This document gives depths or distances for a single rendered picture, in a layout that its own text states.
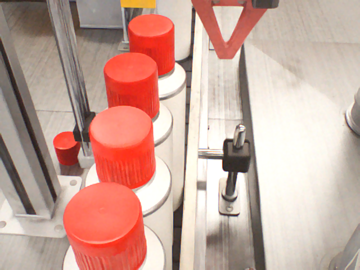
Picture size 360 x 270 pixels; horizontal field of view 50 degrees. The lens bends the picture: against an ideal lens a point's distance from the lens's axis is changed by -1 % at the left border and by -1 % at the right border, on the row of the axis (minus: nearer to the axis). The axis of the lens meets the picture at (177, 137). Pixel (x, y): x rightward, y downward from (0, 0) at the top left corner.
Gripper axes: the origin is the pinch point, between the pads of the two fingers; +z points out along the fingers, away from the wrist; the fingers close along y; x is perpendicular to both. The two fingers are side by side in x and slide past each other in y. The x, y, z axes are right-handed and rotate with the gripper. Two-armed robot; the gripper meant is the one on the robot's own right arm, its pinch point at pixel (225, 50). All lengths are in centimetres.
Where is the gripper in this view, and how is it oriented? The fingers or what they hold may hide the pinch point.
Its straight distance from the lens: 38.4
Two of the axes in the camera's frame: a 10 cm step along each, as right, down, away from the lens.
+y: 0.6, -7.0, 7.1
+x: -10.0, -0.2, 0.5
